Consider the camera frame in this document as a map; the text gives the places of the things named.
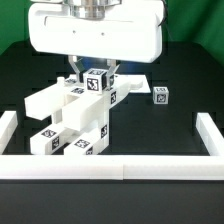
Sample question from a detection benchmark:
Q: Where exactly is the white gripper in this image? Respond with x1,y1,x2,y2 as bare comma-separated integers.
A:
28,0,164,89

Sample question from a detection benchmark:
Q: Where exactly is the white chair back frame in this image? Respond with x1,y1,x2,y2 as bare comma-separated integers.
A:
24,75,131,131

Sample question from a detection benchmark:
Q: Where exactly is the small white marker cube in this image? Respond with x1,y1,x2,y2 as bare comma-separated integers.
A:
153,87,169,104

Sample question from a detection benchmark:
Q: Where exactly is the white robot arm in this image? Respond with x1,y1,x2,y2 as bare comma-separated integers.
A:
28,0,165,63

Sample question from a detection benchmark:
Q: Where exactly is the white marker sheet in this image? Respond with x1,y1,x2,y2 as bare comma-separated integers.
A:
115,74,151,93

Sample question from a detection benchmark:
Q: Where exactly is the white U-shaped fence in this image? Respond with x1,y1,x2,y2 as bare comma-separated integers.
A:
0,113,224,180

